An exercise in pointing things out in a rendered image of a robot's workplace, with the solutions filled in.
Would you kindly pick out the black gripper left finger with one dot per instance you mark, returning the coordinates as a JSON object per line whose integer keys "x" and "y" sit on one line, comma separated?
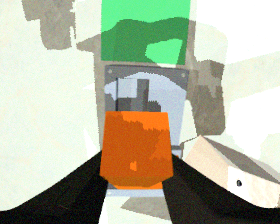
{"x": 77, "y": 198}

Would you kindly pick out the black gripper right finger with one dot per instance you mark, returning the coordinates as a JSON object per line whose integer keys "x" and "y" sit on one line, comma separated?
{"x": 193, "y": 198}

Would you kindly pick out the orange l-shaped part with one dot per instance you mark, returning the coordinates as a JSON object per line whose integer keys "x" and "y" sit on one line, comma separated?
{"x": 136, "y": 149}

